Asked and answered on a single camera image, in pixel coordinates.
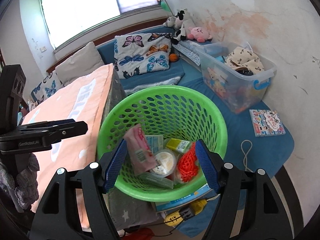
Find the yellow-green drink carton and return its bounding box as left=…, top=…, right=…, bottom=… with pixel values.
left=165, top=138, right=192, bottom=154

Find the grey star cloth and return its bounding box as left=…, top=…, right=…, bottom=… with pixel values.
left=102, top=67, right=165, bottom=230

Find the pink round plush toy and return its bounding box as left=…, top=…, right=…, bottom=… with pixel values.
left=187, top=26, right=213, bottom=42

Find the white cord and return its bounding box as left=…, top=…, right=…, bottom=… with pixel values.
left=240, top=140, right=255, bottom=173

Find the pink snack packet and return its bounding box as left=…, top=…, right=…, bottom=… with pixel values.
left=124, top=124, right=157, bottom=175

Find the beige pillow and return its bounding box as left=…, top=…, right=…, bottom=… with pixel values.
left=55, top=41, right=105, bottom=85

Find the clear plastic storage box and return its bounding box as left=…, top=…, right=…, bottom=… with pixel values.
left=197, top=41, right=278, bottom=114

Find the window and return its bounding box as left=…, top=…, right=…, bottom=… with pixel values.
left=39, top=0, right=160, bottom=49

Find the cream patterned cloth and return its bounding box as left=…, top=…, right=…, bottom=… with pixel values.
left=224, top=46, right=265, bottom=74

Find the light blue book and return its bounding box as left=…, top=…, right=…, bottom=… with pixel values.
left=154, top=184, right=218, bottom=214

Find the red object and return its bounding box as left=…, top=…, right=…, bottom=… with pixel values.
left=130, top=227, right=153, bottom=240

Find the bear toy package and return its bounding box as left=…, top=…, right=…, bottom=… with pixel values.
left=206, top=66, right=229, bottom=98

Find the green plastic basket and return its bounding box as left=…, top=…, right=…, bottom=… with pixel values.
left=96, top=85, right=228, bottom=202

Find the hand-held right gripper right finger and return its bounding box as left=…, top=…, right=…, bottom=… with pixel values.
left=195, top=139, right=293, bottom=240

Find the black-and-white cow plush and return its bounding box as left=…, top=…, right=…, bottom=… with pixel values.
left=171, top=8, right=195, bottom=44

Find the large butterfly print pillow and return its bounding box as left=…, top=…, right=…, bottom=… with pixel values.
left=114, top=32, right=173, bottom=79

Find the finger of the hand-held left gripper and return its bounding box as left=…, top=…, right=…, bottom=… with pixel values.
left=51, top=121, right=88, bottom=145
left=19, top=119, right=77, bottom=132

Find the clear plastic wrapper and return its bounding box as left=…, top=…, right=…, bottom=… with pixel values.
left=136, top=171, right=175, bottom=189

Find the colourful sticker book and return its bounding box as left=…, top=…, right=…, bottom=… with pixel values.
left=249, top=109, right=286, bottom=137

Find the round clear plastic container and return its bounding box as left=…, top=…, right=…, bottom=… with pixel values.
left=149, top=149, right=178, bottom=178

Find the red mesh net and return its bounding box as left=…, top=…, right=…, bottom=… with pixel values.
left=176, top=142, right=200, bottom=183

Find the clear bag with blue label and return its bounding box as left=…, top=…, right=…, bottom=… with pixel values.
left=145, top=134, right=164, bottom=155

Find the pink blanket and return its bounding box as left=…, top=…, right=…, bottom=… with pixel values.
left=21, top=64, right=118, bottom=230

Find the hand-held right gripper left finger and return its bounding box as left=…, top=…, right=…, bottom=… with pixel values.
left=29, top=138, right=128, bottom=240

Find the blue-white patterned towel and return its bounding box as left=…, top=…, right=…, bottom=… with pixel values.
left=172, top=40, right=208, bottom=67

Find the grey plush toy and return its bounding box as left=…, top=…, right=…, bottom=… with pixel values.
left=162, top=16, right=178, bottom=28

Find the blue mattress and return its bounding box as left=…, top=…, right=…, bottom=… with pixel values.
left=96, top=26, right=295, bottom=230

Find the small butterfly print pillow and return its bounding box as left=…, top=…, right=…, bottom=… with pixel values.
left=30, top=71, right=65, bottom=105

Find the folded blue patterned cloth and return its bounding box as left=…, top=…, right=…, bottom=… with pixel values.
left=124, top=74, right=185, bottom=97

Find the yellow power strip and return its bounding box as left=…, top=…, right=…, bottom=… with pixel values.
left=164, top=199, right=208, bottom=224

